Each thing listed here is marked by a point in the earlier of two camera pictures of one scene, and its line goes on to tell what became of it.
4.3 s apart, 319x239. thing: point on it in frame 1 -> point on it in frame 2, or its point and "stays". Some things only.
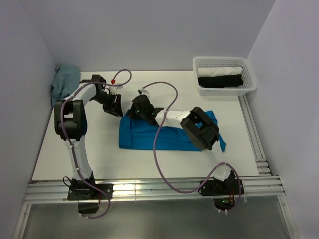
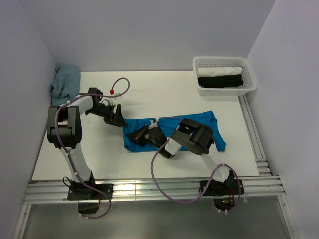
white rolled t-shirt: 211,71 stays
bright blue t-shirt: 198,132 stays
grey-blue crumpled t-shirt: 66,80 stays
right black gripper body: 135,113 -> 157,145
